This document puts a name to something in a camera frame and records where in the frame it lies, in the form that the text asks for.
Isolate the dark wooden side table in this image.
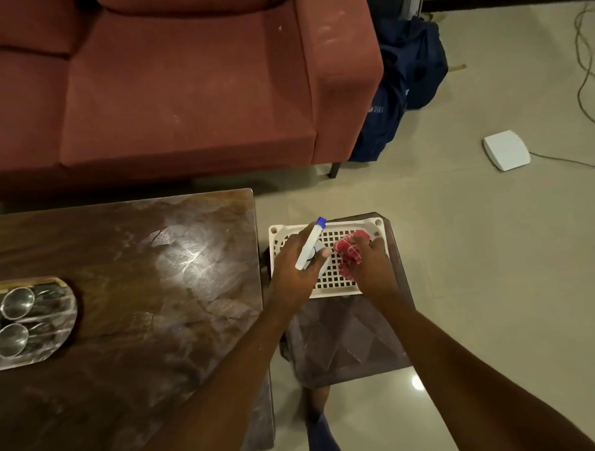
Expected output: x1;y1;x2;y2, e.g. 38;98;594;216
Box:
263;211;415;390

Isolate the person's right hand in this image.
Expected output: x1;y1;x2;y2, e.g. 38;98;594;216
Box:
338;230;402;304

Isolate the red fabric sofa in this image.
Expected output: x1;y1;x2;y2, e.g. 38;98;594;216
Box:
0;0;385;197

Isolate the person's left hand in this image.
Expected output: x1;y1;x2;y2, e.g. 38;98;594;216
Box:
268;222;333;318

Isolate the white flat device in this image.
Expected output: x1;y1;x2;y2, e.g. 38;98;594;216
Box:
483;129;532;172

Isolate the clear spray bottle blue nozzle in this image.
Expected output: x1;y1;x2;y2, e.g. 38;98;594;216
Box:
294;217;328;272

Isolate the white plastic perforated basket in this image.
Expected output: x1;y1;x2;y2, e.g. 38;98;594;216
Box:
268;216;389;300

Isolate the person's right jeans leg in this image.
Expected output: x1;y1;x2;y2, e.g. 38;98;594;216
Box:
306;414;341;451

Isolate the person's left forearm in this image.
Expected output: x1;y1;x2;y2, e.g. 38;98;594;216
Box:
139;299;301;451

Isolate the person's right foot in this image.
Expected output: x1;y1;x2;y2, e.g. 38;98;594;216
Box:
302;385;332;424

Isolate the steel cup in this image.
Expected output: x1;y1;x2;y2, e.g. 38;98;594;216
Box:
0;286;36;322
0;323;30;359

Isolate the brown marbled wooden table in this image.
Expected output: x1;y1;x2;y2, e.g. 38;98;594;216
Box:
0;188;276;451

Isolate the navy blue bag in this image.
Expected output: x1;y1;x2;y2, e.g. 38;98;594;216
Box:
348;0;450;164

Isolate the red checked cloth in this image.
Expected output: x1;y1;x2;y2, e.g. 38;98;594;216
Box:
334;230;372;282

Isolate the dark floor cable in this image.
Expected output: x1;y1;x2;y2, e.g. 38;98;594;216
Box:
529;0;595;169

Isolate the brick pattern glossy tray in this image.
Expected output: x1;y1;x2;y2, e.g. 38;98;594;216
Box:
0;276;79;372

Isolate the red sofa back cushion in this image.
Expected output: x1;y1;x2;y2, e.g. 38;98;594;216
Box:
0;0;82;58
96;0;290;15

